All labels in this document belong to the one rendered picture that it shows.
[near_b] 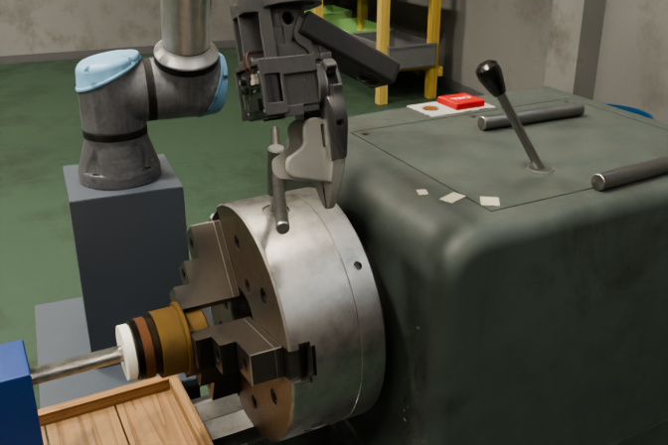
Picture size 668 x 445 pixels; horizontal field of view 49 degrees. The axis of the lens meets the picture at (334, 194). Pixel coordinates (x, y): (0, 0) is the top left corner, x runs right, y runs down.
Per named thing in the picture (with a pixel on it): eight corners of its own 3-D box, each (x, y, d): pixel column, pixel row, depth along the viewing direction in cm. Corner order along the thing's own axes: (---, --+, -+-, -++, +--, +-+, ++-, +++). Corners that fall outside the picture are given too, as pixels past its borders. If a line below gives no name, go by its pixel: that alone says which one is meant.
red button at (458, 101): (463, 102, 134) (464, 91, 133) (484, 110, 129) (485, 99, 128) (436, 106, 131) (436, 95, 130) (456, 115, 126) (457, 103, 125)
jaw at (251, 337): (271, 306, 94) (311, 339, 84) (275, 342, 96) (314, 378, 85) (187, 327, 90) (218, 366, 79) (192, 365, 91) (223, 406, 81)
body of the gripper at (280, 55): (242, 128, 74) (223, 7, 73) (319, 117, 78) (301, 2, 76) (268, 122, 67) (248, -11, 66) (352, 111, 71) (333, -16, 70)
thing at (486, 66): (492, 91, 97) (495, 56, 95) (509, 97, 95) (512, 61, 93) (468, 95, 96) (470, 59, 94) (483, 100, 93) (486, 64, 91)
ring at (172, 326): (191, 284, 96) (119, 300, 92) (214, 318, 89) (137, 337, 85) (196, 344, 100) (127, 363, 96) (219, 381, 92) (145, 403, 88)
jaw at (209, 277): (252, 296, 101) (231, 215, 103) (262, 289, 96) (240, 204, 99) (174, 316, 96) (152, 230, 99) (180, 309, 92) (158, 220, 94)
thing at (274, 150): (266, 225, 93) (266, 143, 88) (283, 225, 94) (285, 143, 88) (266, 235, 91) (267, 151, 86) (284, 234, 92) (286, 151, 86)
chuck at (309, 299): (260, 331, 120) (261, 155, 105) (353, 471, 95) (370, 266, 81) (208, 346, 116) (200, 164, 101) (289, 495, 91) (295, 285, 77)
